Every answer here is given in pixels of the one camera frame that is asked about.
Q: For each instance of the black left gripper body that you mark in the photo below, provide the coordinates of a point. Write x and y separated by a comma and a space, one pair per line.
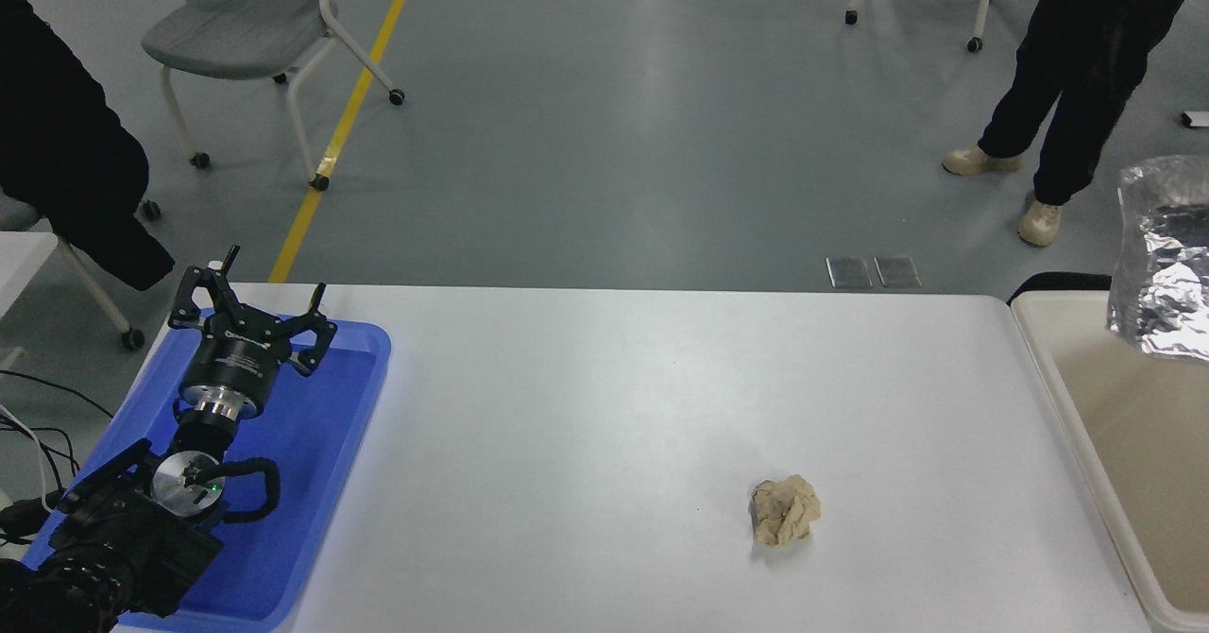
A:
234, 359

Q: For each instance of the silver foil tray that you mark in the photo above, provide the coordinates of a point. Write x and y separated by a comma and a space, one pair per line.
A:
1166, 274

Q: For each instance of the metal floor plate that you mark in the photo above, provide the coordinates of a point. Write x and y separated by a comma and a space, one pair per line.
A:
849, 272
897, 271

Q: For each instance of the seated person's wheeled chair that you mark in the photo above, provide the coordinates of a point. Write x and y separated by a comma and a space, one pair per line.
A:
94, 288

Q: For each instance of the blue plastic tray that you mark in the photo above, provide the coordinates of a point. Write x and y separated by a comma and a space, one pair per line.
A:
312, 444

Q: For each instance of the white side table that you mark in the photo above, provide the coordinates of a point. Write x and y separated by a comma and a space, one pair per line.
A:
21, 265

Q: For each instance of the seated person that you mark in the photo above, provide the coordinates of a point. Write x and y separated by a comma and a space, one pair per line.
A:
57, 151

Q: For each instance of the grey seat wheeled chair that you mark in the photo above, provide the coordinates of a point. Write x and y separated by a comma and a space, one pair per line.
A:
236, 33

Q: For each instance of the crumpled tan paper ball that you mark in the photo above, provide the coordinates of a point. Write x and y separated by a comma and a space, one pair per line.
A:
786, 512

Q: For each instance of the standing person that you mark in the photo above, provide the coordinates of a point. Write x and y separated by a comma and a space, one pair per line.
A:
1086, 47

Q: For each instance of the large pale plastic bin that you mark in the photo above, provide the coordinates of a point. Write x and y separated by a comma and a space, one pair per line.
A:
1133, 444

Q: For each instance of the small white floor item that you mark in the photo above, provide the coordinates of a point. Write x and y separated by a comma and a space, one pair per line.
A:
1196, 119

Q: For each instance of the white frame wheeled chair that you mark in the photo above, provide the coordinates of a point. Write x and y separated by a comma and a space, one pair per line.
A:
982, 9

